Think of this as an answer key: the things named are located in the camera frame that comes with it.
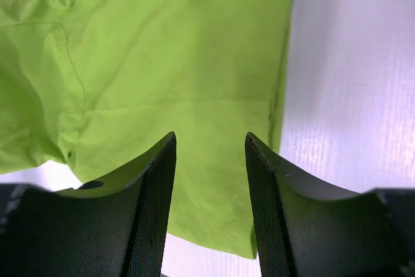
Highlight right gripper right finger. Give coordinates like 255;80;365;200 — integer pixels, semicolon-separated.
245;133;414;277

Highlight lime green shorts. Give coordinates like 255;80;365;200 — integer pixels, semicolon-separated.
1;0;292;259

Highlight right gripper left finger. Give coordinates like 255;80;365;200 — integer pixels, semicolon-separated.
1;132;176;276

